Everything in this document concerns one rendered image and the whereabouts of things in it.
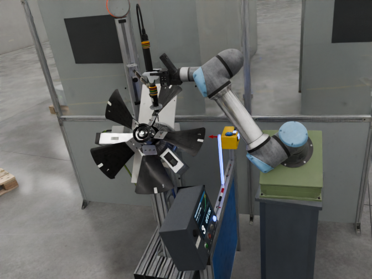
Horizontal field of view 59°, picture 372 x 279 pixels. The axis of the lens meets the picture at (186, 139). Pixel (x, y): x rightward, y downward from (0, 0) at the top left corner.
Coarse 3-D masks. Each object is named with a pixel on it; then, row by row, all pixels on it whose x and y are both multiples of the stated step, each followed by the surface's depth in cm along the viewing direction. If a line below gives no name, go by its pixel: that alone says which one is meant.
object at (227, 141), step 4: (224, 128) 218; (228, 128) 217; (232, 128) 216; (224, 132) 212; (232, 132) 211; (236, 132) 210; (224, 136) 207; (228, 136) 207; (232, 136) 206; (236, 136) 206; (224, 140) 208; (228, 140) 207; (232, 140) 206; (236, 140) 206; (224, 144) 209; (228, 144) 209; (232, 144) 208; (236, 144) 207; (224, 148) 211; (228, 148) 210; (232, 148) 209; (236, 148) 209
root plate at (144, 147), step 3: (144, 147) 192; (147, 147) 193; (150, 147) 194; (153, 147) 196; (147, 150) 192; (144, 153) 191; (147, 153) 192; (150, 153) 193; (153, 153) 194; (156, 153) 195
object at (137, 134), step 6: (138, 126) 192; (144, 126) 191; (150, 126) 191; (138, 132) 191; (144, 132) 190; (150, 132) 188; (156, 132) 199; (138, 138) 190; (144, 138) 189; (150, 138) 189; (144, 144) 193; (150, 144) 198; (156, 144) 198
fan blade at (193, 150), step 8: (200, 128) 194; (168, 136) 190; (176, 136) 190; (184, 136) 189; (192, 136) 189; (200, 136) 188; (176, 144) 184; (184, 144) 184; (192, 144) 184; (200, 144) 184; (192, 152) 181
